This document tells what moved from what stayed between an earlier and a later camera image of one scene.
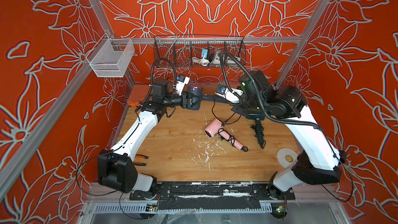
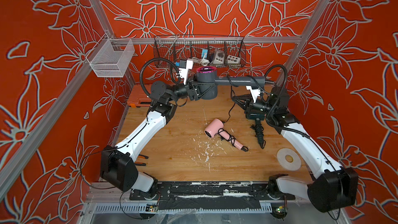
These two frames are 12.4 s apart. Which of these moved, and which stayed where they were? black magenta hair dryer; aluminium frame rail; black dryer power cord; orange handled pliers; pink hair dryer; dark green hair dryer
Moved: black magenta hair dryer; black dryer power cord
Stayed: orange handled pliers; aluminium frame rail; pink hair dryer; dark green hair dryer
